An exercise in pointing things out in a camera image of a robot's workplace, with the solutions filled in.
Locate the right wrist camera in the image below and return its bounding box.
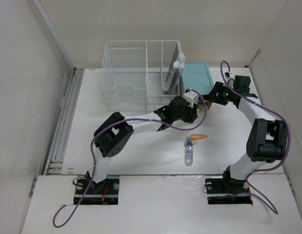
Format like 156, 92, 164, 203
225, 72, 235, 87

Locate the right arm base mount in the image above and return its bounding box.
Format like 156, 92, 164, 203
205, 178, 253, 205

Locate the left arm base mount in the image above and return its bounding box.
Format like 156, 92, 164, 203
72, 172, 120, 205

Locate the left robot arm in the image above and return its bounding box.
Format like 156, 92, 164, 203
86, 91, 199, 194

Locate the orange marker pen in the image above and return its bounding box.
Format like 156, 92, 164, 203
190, 134, 207, 140

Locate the clear blue glue bottle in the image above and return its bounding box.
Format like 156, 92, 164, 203
185, 137, 193, 166

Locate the aluminium rail frame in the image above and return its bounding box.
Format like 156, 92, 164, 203
41, 67, 84, 176

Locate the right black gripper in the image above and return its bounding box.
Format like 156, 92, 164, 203
204, 81, 237, 105

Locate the clear smoked drawer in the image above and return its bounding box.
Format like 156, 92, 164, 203
197, 101, 212, 113

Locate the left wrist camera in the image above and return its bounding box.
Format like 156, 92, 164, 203
182, 90, 200, 108

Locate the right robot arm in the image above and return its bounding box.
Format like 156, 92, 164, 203
204, 76, 288, 194

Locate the teal drawer box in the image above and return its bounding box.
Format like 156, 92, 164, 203
180, 62, 214, 96

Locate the white wire mesh organizer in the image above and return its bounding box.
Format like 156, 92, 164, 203
100, 40, 181, 112

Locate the grey white booklet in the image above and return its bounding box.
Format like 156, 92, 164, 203
162, 41, 185, 95

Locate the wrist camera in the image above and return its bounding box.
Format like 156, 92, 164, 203
182, 90, 200, 108
225, 72, 235, 87

